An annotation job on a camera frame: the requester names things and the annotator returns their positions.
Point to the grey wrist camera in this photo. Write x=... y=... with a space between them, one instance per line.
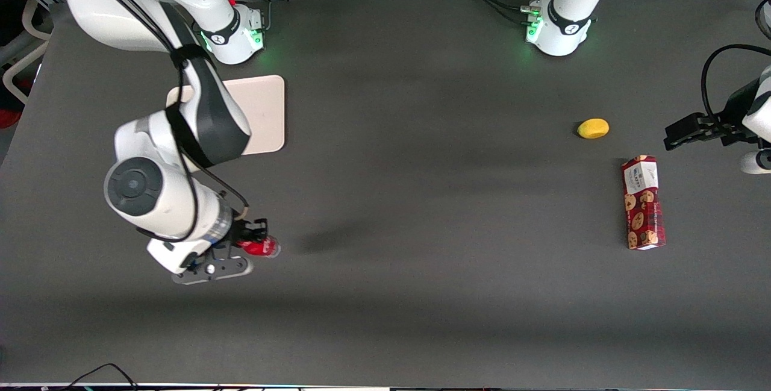
x=756 y=162
x=217 y=270

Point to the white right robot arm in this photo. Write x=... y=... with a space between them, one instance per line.
x=162 y=198

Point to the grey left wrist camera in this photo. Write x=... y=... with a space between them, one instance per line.
x=756 y=162

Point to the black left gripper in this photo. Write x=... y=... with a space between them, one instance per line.
x=727 y=121

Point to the red object beside table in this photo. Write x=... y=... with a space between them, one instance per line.
x=8 y=118

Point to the red coke bottle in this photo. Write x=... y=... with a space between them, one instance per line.
x=265 y=249

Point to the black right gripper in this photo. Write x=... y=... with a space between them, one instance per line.
x=243 y=234

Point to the red cookie box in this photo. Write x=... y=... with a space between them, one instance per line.
x=643 y=204

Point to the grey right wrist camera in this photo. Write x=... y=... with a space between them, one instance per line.
x=217 y=270

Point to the beige plastic tray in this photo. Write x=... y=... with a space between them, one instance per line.
x=265 y=114

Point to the white tube frame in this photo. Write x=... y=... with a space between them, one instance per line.
x=18 y=68

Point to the yellow lemon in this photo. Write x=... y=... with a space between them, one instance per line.
x=593 y=128

